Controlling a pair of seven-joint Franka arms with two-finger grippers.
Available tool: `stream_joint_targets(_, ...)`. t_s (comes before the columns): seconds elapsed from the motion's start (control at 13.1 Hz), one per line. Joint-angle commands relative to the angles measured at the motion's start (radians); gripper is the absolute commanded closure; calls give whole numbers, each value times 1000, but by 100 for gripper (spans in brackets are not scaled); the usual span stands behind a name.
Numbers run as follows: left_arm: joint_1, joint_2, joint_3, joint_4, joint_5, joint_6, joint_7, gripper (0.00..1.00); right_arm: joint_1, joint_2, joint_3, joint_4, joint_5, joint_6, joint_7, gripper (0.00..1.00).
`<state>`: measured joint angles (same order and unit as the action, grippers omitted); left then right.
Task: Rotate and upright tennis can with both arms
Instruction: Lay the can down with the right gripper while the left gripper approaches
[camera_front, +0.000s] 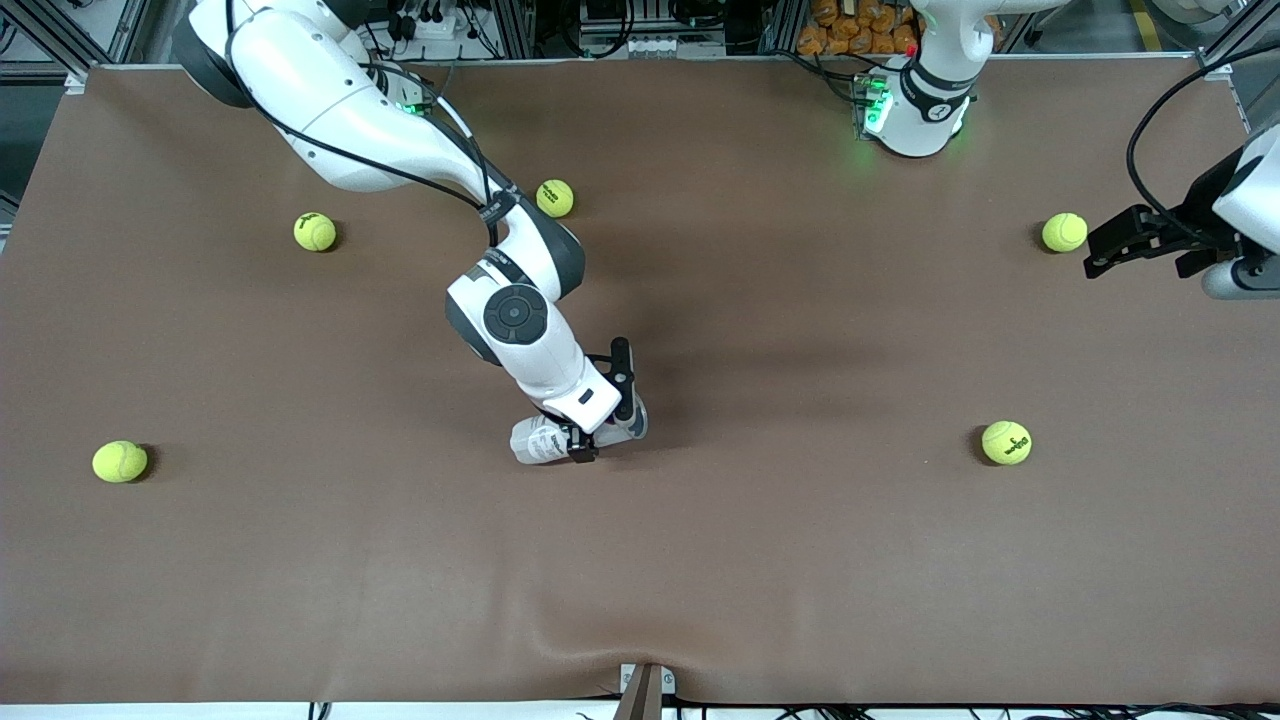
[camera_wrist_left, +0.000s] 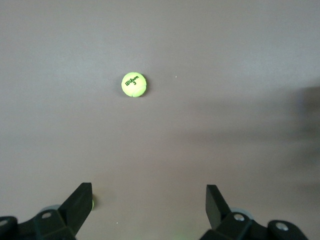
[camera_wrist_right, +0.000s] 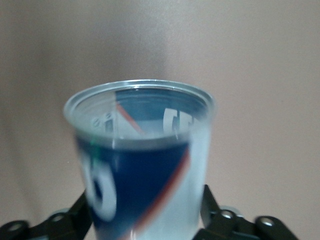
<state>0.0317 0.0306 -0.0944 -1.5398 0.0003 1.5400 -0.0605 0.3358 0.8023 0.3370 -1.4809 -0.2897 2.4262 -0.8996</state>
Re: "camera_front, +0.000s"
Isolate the clear plastic tennis ball can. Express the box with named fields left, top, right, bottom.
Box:
left=509, top=414, right=601, bottom=467

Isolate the brown table cover mat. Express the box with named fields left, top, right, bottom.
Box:
left=0, top=58, right=1280, bottom=706

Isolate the orange packets pile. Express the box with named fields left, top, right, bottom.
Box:
left=797, top=0, right=923, bottom=57

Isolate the white power strip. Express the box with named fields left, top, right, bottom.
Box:
left=618, top=35, right=728, bottom=59
left=392, top=5, right=471, bottom=41

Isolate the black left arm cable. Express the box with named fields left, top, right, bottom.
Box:
left=1126, top=40, right=1280, bottom=246

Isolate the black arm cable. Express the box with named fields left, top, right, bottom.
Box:
left=1126, top=40, right=1280, bottom=246
left=225, top=0, right=501, bottom=246

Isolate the metal table clamp bracket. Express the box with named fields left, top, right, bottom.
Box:
left=618, top=662, right=677, bottom=720

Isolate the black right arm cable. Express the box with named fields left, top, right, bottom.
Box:
left=225, top=0, right=501, bottom=246

